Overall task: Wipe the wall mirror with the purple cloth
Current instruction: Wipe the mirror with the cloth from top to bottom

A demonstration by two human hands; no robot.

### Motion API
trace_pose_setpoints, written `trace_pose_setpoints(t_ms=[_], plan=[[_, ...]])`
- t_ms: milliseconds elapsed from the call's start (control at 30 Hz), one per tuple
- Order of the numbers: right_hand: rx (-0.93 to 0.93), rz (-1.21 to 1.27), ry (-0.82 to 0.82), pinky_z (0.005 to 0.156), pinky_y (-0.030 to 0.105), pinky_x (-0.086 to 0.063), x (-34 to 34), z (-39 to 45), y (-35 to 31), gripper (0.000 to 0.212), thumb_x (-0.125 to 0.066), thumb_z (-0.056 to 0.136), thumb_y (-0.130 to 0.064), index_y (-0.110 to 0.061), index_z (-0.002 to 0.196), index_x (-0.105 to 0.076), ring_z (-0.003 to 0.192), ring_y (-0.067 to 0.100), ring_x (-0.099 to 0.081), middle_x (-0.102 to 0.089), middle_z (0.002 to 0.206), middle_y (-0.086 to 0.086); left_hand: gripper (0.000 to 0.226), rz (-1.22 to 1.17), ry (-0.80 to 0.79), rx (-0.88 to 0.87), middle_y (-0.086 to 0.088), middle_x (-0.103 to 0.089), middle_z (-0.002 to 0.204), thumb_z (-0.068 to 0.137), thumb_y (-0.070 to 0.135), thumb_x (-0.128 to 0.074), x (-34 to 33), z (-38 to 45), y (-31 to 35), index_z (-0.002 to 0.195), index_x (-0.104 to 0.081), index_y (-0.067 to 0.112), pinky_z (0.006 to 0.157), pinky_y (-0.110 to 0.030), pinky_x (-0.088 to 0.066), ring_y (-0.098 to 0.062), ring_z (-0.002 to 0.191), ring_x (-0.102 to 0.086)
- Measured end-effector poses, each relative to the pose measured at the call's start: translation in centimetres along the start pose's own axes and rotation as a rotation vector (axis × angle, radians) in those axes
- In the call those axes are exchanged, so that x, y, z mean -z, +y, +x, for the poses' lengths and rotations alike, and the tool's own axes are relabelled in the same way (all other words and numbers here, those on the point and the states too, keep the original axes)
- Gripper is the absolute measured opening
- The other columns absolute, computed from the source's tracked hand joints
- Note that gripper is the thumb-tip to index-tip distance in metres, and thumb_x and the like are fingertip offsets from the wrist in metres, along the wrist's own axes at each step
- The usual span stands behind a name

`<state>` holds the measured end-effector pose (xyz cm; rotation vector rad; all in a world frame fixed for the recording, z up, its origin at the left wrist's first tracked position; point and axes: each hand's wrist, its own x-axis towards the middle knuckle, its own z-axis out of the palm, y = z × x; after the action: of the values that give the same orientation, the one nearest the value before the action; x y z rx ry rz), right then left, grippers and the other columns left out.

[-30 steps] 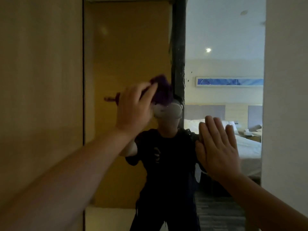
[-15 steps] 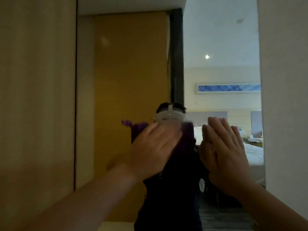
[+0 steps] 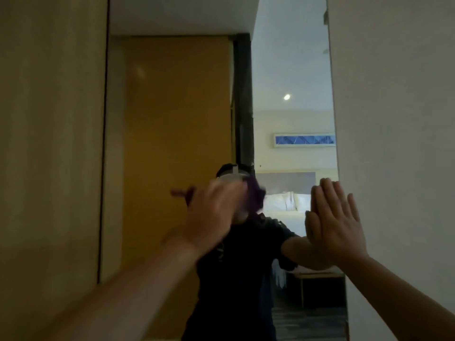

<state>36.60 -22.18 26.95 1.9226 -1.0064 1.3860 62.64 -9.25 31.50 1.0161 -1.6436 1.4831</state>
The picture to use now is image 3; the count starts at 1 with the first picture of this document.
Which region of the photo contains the person's left hand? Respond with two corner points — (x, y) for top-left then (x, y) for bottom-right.
(162, 179), (249, 260)

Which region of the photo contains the person's right hand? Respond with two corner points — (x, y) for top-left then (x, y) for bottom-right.
(305, 178), (369, 269)

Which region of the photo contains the purple cloth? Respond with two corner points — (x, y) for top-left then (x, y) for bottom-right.
(170, 175), (267, 215)

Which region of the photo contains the wooden wardrobe door panel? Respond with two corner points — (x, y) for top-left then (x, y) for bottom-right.
(0, 0), (109, 341)

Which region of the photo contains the person's right forearm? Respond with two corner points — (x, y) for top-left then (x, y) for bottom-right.
(343, 253), (455, 341)

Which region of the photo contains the person's left forearm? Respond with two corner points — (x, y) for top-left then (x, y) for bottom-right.
(35, 237), (203, 341)

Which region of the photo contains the tall wall mirror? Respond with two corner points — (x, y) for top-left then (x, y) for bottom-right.
(98, 0), (350, 341)

